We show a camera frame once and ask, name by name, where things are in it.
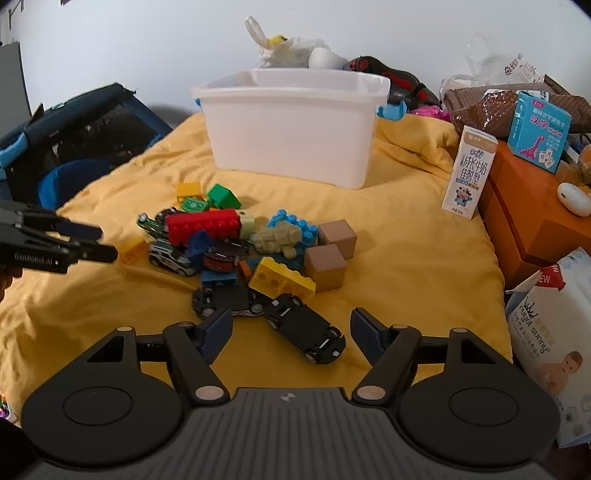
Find white egg-shaped device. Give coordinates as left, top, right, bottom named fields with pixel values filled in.
left=557, top=182, right=591, bottom=217

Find beige toy vehicle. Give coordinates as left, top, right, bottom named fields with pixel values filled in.
left=250, top=223, right=303, bottom=259

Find yellow toy block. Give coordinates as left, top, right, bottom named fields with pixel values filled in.
left=177, top=182, right=204, bottom=204

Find pink toy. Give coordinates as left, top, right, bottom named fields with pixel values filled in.
left=409, top=105, right=451, bottom=121

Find orange wooden cabinet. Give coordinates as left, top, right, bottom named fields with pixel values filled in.
left=478, top=138, right=591, bottom=291

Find clear plastic bag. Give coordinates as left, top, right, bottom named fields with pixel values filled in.
left=441, top=34, right=550, bottom=93

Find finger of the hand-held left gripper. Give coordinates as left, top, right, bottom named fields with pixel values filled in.
left=23, top=209, right=103, bottom=241
left=51, top=237, right=118, bottom=264

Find wooden cube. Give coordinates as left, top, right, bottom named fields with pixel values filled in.
left=318, top=219, right=358, bottom=259
left=304, top=244, right=348, bottom=292

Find red toy brick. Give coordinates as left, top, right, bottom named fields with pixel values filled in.
left=166, top=209, right=243, bottom=245

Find white round object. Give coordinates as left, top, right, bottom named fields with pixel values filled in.
left=308, top=47, right=349, bottom=70

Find dark blue stroller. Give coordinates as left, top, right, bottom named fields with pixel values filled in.
left=0, top=83, right=174, bottom=210

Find black toy car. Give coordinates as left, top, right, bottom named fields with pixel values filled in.
left=256, top=293, right=347, bottom=365
left=192, top=282, right=264, bottom=320

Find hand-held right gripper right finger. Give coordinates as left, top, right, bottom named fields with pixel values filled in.
left=350, top=307, right=509, bottom=408

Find brown bag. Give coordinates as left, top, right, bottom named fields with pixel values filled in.
left=443, top=76, right=591, bottom=139

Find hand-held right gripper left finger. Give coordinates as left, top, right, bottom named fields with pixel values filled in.
left=78, top=308, right=234, bottom=408

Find white toy car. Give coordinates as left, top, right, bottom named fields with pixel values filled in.
left=148, top=240, right=195, bottom=278

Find light blue toy brick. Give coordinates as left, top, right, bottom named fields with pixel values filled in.
left=268, top=209, right=319, bottom=268

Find blue card box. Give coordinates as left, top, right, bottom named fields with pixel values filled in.
left=508, top=90, right=573, bottom=174

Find black red helmet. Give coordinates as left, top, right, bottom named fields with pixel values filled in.
left=344, top=56, right=439, bottom=109

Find yellow blanket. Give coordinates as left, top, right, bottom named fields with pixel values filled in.
left=0, top=111, right=513, bottom=425

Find white plastic storage bin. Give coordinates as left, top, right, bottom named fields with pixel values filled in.
left=191, top=68, right=407, bottom=191

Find small yellow toy brick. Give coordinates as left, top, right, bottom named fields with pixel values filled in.
left=119, top=236, right=149, bottom=265

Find baby wipes pack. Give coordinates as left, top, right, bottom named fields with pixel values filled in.
left=505, top=248, right=591, bottom=448

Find green toy block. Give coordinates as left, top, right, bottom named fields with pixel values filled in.
left=206, top=184, right=242, bottom=209

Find red toy car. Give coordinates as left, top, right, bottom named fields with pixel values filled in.
left=202, top=240, right=250, bottom=271

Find dark blue toy piece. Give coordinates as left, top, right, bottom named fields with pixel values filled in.
left=185, top=231, right=215, bottom=268

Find white milk carton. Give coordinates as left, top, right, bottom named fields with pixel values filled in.
left=442, top=126, right=498, bottom=220

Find white plastic bag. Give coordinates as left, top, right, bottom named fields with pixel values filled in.
left=245, top=16, right=331, bottom=70

